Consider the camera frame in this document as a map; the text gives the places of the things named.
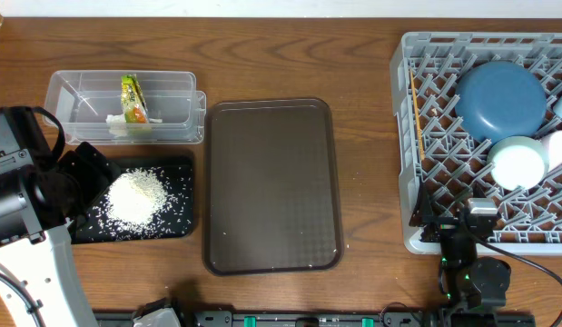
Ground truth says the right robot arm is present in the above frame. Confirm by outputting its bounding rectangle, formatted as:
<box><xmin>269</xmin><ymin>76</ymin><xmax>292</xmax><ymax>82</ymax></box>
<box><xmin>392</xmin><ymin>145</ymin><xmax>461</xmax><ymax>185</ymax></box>
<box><xmin>409</xmin><ymin>184</ymin><xmax>511</xmax><ymax>326</ymax></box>

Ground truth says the black plastic tray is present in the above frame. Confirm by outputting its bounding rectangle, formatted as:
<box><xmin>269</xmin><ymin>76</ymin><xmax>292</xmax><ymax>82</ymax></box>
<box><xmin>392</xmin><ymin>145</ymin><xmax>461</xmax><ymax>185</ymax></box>
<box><xmin>72</xmin><ymin>156</ymin><xmax>194</xmax><ymax>244</ymax></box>

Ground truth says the green snack wrapper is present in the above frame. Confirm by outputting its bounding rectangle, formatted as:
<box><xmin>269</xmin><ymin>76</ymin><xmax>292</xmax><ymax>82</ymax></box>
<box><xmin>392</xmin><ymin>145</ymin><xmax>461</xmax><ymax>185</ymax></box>
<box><xmin>121</xmin><ymin>74</ymin><xmax>149</xmax><ymax>124</ymax></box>

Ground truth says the white tissue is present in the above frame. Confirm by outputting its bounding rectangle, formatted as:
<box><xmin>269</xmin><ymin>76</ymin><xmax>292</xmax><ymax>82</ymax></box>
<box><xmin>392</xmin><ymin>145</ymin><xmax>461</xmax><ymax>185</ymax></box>
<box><xmin>105</xmin><ymin>114</ymin><xmax>163</xmax><ymax>138</ymax></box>

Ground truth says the pink cup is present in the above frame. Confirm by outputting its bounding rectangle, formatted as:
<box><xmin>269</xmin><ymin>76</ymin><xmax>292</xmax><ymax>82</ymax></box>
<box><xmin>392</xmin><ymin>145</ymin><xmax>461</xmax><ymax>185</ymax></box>
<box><xmin>540</xmin><ymin>131</ymin><xmax>562</xmax><ymax>172</ymax></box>

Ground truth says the grey dishwasher rack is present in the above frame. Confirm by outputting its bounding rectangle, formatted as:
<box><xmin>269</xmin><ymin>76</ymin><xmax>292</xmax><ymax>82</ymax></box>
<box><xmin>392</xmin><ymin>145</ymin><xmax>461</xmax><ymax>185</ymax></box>
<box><xmin>389</xmin><ymin>32</ymin><xmax>562</xmax><ymax>256</ymax></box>

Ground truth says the clear plastic bin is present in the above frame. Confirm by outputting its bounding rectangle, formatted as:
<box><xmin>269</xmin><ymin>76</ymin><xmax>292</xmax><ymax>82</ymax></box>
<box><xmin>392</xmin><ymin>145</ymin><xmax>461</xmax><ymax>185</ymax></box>
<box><xmin>44</xmin><ymin>70</ymin><xmax>206</xmax><ymax>145</ymax></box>

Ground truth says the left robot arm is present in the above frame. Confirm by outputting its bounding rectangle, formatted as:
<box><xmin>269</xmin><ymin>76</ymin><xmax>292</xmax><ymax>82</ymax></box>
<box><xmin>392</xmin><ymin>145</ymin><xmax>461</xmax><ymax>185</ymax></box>
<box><xmin>0</xmin><ymin>106</ymin><xmax>121</xmax><ymax>326</ymax></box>

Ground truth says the dark blue plate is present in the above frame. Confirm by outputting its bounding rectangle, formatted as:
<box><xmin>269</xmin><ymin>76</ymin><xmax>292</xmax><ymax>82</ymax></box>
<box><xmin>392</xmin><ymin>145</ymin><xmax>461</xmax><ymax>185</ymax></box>
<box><xmin>455</xmin><ymin>61</ymin><xmax>547</xmax><ymax>144</ymax></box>

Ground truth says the pile of white rice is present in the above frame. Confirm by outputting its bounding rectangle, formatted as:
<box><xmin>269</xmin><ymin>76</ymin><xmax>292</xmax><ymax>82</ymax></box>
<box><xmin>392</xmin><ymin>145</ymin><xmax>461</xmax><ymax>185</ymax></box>
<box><xmin>102</xmin><ymin>173</ymin><xmax>165</xmax><ymax>226</ymax></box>

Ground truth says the brown serving tray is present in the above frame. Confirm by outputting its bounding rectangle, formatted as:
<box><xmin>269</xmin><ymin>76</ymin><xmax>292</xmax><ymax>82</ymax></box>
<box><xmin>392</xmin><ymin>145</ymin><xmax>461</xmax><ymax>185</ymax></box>
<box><xmin>202</xmin><ymin>98</ymin><xmax>344</xmax><ymax>276</ymax></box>

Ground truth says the wooden chopstick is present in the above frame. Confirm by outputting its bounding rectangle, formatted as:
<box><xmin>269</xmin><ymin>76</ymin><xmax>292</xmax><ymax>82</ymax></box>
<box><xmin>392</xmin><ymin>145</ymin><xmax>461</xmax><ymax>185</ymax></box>
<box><xmin>409</xmin><ymin>67</ymin><xmax>425</xmax><ymax>161</ymax></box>

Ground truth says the mint green bowl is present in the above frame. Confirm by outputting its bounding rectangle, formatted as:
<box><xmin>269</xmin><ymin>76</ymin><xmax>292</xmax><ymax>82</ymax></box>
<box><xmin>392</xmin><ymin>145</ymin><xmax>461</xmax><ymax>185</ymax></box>
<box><xmin>487</xmin><ymin>136</ymin><xmax>549</xmax><ymax>191</ymax></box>

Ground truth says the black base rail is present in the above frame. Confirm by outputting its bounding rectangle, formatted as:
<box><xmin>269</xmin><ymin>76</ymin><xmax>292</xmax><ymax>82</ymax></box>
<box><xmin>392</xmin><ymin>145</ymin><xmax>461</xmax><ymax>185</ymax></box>
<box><xmin>93</xmin><ymin>310</ymin><xmax>536</xmax><ymax>327</ymax></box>

